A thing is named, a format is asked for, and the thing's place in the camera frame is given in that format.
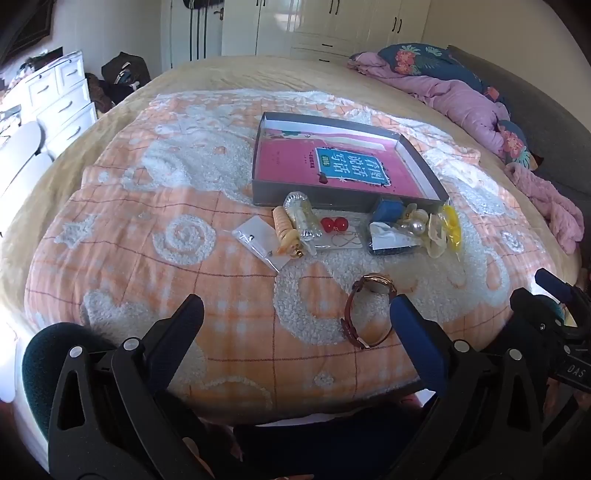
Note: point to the pink book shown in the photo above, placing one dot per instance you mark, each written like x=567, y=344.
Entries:
x=295, y=159

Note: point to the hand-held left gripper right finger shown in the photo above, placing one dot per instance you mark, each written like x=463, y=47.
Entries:
x=411, y=332

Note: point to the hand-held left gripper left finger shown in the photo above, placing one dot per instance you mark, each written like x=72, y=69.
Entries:
x=187, y=323

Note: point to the shallow grey cardboard box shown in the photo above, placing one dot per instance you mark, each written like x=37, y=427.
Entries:
x=346, y=203

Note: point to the orange plaid blanket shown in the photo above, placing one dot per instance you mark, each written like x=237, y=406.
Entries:
x=138, y=221

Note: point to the black wall television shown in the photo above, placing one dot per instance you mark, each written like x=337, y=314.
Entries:
x=23, y=25

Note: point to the pink quilt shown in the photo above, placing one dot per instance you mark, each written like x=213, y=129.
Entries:
x=461, y=99

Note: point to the red ball earrings on card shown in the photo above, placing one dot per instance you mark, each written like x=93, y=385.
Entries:
x=328, y=225

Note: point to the blue floral pillow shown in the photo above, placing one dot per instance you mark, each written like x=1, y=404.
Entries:
x=515, y=143
x=415, y=57

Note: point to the white dresser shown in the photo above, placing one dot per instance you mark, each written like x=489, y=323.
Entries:
x=60, y=106

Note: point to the grey headboard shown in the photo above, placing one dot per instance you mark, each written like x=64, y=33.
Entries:
x=549, y=120

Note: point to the black bag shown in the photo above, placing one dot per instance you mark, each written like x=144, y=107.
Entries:
x=124, y=71

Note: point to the clear silver hair clip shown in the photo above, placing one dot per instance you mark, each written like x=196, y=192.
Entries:
x=302, y=217

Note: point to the pearl hair clip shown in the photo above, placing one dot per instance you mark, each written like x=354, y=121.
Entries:
x=418, y=226

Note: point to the beige hair claw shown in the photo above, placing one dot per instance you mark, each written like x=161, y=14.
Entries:
x=435, y=235

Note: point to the bed with yellow sheet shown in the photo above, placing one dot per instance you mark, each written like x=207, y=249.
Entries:
x=221, y=74

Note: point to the small blue box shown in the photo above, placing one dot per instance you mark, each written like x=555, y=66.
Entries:
x=385, y=211

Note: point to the hanging black bags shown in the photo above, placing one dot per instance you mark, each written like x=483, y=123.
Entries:
x=198, y=23

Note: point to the white chair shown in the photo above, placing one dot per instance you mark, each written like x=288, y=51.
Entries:
x=23, y=157

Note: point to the brown bag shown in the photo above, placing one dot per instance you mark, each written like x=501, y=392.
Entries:
x=98, y=94

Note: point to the white door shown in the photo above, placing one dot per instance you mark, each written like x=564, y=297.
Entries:
x=178, y=32

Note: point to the white wardrobe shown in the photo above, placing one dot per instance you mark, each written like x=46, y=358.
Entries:
x=323, y=23

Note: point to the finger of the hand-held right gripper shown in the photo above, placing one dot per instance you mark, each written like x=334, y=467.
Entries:
x=531, y=302
x=554, y=279

